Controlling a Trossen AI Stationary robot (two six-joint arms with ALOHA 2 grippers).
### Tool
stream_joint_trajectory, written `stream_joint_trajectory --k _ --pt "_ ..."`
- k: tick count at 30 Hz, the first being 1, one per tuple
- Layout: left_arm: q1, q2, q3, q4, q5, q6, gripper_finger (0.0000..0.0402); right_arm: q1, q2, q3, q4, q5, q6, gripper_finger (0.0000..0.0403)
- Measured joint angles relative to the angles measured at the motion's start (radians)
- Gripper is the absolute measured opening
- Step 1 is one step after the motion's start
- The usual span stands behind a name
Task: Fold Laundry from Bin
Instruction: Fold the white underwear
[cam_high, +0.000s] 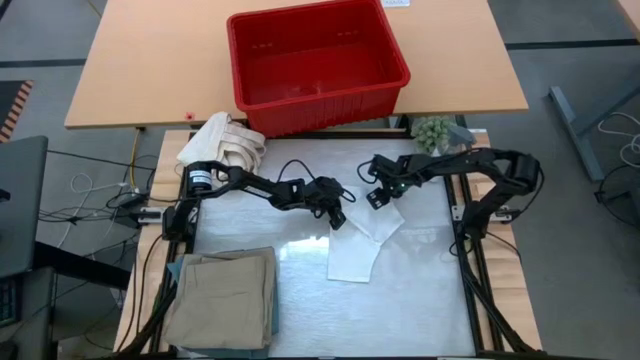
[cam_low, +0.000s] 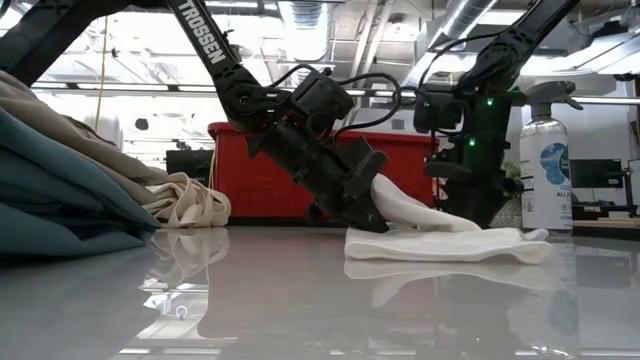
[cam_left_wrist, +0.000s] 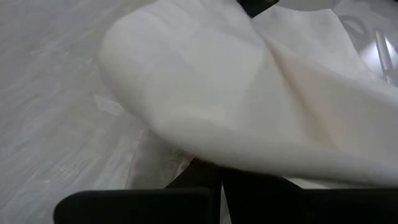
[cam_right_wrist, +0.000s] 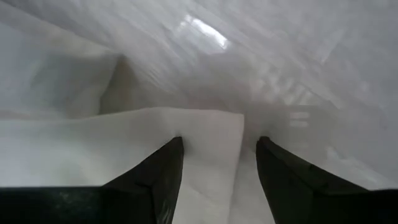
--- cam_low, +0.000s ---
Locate silver ribbed ventilation duct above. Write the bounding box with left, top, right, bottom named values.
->
left=278, top=0, right=337, bottom=76

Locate green potted plant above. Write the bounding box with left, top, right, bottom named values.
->
left=492, top=159, right=524, bottom=229

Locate clear spray bottle black trigger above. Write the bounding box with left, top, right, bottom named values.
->
left=518, top=79, right=585, bottom=235

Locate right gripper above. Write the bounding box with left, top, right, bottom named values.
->
left=424, top=92, right=526, bottom=230

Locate long ceiling light bar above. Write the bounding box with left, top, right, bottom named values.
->
left=29, top=81, right=640, bottom=105

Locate black box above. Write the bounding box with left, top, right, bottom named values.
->
left=165, top=148, right=216, bottom=187

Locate small white cloth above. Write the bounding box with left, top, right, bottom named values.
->
left=343, top=172, right=554, bottom=266

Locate khaki garment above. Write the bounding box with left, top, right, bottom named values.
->
left=0, top=69, right=171, bottom=206

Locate black monitor stand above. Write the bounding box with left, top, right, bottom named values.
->
left=572, top=167, right=640, bottom=220

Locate silver spiral ventilation duct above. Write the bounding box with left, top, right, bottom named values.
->
left=399, top=0, right=499, bottom=91

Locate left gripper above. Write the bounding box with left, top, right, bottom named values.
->
left=246, top=121, right=390, bottom=234

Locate black computer monitor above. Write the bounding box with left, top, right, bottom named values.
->
left=569, top=158, right=624, bottom=189

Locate yellow hanging cable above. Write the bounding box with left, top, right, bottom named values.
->
left=94, top=14, right=110, bottom=119

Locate red plastic laundry bin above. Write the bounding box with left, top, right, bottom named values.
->
left=207, top=121, right=442, bottom=222

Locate teal grey garment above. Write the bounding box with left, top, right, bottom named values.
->
left=0, top=107, right=162, bottom=257

